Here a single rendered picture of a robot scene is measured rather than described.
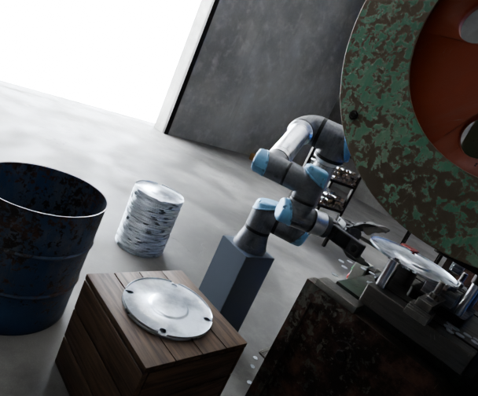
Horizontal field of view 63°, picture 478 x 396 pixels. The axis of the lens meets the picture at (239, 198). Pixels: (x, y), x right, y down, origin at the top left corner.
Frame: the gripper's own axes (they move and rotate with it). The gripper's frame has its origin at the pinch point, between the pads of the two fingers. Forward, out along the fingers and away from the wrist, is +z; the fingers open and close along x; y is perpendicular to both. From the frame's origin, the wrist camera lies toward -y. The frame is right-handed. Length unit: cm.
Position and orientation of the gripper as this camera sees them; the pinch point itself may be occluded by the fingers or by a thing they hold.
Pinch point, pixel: (380, 248)
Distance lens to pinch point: 130.9
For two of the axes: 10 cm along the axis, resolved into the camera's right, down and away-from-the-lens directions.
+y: -1.3, -3.2, 9.4
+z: 9.1, 3.5, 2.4
